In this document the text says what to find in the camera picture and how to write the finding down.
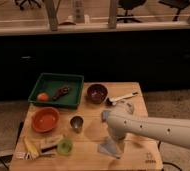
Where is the metal fork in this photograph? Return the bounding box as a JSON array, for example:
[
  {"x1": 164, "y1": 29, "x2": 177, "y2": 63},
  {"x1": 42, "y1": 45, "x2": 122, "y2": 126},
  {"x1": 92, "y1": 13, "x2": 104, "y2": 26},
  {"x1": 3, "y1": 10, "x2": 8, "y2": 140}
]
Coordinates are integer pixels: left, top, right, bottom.
[{"x1": 15, "y1": 152, "x2": 55, "y2": 160}]

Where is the dark maroon bowl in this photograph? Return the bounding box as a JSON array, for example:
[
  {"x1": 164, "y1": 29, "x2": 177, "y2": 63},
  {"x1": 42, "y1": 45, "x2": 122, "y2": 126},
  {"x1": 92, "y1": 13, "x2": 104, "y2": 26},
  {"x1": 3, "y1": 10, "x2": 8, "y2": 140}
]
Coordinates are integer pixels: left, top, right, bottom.
[{"x1": 87, "y1": 84, "x2": 108, "y2": 104}]

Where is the office chair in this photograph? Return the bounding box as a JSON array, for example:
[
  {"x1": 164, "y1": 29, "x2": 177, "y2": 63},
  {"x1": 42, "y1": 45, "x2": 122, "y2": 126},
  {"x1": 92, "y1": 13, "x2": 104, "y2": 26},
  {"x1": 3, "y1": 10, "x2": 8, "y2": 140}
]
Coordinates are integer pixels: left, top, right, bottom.
[
  {"x1": 117, "y1": 0, "x2": 146, "y2": 23},
  {"x1": 159, "y1": 0, "x2": 190, "y2": 21},
  {"x1": 14, "y1": 0, "x2": 43, "y2": 11}
]

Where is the office chair left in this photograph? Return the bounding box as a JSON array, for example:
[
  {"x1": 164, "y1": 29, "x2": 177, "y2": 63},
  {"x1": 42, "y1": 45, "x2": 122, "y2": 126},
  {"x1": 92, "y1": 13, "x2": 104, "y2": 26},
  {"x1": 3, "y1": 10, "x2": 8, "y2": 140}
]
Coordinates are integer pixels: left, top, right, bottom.
[{"x1": 14, "y1": 0, "x2": 43, "y2": 11}]

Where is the yellow corn toy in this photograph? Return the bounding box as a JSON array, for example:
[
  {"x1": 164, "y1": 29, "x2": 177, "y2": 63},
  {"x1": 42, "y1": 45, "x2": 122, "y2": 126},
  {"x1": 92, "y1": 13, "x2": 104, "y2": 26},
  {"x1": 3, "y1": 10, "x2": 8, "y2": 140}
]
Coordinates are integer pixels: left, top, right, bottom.
[{"x1": 24, "y1": 137, "x2": 39, "y2": 157}]

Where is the wooden post left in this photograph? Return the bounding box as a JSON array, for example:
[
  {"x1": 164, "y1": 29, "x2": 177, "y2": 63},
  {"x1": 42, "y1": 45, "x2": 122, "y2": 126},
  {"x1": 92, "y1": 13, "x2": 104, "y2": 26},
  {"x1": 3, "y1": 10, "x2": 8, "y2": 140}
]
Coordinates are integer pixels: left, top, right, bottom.
[{"x1": 44, "y1": 0, "x2": 58, "y2": 31}]

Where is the office chair middle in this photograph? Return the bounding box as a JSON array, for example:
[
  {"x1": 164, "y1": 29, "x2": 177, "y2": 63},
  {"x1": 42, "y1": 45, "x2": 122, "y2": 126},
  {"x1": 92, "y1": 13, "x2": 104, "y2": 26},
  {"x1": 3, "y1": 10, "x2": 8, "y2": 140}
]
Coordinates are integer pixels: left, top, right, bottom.
[{"x1": 117, "y1": 0, "x2": 146, "y2": 23}]

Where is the white handled brush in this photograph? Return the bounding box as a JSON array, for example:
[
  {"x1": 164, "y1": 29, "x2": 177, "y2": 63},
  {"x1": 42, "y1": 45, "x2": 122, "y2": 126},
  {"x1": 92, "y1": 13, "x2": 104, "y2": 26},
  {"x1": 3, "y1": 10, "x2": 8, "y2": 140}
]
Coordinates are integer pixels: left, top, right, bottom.
[{"x1": 106, "y1": 92, "x2": 138, "y2": 106}]

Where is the wooden handled utensil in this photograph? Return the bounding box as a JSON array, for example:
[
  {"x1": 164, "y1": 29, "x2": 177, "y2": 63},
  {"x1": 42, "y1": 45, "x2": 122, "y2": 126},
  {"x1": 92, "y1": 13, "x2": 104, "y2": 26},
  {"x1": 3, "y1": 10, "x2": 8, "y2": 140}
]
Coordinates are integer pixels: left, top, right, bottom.
[{"x1": 40, "y1": 135, "x2": 64, "y2": 151}]

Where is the grey blue towel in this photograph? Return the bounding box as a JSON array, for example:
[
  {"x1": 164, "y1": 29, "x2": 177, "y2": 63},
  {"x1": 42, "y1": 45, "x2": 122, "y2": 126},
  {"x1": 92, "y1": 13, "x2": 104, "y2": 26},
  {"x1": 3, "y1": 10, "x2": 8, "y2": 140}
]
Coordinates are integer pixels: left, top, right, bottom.
[{"x1": 97, "y1": 137, "x2": 123, "y2": 159}]

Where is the orange fruit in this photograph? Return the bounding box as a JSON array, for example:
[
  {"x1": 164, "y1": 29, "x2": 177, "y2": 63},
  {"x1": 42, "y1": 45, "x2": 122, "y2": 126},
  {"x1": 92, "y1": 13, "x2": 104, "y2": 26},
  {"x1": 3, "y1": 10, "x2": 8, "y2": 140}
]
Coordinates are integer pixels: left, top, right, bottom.
[{"x1": 37, "y1": 93, "x2": 50, "y2": 102}]

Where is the black cable right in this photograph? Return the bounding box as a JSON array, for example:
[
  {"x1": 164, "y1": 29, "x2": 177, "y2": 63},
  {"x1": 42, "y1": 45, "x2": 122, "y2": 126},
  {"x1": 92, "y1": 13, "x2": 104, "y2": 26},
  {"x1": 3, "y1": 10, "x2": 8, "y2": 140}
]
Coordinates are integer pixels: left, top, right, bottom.
[{"x1": 157, "y1": 141, "x2": 184, "y2": 171}]

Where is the wooden post middle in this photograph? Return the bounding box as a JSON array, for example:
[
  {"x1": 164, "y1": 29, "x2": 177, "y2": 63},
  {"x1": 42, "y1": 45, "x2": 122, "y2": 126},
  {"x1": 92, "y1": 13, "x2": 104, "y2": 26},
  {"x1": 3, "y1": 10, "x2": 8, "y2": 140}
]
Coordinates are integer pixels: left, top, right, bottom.
[{"x1": 108, "y1": 0, "x2": 118, "y2": 29}]

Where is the wooden post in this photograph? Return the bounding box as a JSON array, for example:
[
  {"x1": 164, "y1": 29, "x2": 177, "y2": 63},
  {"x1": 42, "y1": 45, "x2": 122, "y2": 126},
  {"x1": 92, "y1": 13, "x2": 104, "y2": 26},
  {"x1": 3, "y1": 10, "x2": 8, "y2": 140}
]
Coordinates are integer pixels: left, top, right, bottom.
[
  {"x1": 44, "y1": 0, "x2": 58, "y2": 31},
  {"x1": 108, "y1": 0, "x2": 118, "y2": 29}
]

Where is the blue sponge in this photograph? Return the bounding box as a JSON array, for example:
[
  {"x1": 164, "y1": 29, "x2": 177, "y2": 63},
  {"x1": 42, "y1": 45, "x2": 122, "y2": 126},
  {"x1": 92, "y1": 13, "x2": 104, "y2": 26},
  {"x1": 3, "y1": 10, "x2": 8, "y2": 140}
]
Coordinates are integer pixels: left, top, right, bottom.
[{"x1": 101, "y1": 110, "x2": 110, "y2": 122}]

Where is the red orange bowl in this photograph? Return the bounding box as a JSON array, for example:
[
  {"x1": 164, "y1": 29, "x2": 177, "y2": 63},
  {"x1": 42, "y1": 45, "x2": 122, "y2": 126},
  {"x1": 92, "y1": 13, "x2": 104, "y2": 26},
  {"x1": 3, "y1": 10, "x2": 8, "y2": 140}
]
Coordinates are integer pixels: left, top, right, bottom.
[{"x1": 31, "y1": 107, "x2": 59, "y2": 133}]

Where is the small metal cup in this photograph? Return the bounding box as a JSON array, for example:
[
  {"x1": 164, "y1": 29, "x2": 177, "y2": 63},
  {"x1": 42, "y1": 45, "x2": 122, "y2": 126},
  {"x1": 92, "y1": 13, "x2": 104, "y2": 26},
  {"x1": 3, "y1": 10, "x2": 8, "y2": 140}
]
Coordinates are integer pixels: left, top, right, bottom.
[{"x1": 70, "y1": 116, "x2": 84, "y2": 133}]

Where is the office chair right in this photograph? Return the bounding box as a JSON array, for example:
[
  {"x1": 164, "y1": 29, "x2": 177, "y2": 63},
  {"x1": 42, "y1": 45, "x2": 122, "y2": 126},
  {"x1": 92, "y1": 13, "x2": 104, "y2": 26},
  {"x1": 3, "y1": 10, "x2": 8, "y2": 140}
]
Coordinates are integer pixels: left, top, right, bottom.
[{"x1": 159, "y1": 0, "x2": 190, "y2": 21}]

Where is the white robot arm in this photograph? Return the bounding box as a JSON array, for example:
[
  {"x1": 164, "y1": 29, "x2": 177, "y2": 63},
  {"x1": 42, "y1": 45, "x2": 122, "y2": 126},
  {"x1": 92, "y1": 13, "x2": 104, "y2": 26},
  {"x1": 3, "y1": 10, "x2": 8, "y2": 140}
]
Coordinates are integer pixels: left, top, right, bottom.
[{"x1": 106, "y1": 101, "x2": 190, "y2": 149}]

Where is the green plastic cup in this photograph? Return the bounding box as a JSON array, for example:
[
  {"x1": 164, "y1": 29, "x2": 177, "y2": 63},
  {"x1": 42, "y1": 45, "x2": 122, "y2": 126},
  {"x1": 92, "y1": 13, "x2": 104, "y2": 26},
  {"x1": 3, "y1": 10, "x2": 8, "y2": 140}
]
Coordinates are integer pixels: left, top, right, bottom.
[{"x1": 57, "y1": 138, "x2": 73, "y2": 156}]

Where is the green plastic tray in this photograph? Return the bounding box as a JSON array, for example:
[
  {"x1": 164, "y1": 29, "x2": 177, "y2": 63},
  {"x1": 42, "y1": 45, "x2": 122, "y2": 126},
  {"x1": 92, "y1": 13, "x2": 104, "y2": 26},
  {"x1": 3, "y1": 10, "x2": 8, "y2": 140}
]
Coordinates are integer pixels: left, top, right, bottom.
[{"x1": 28, "y1": 73, "x2": 84, "y2": 109}]

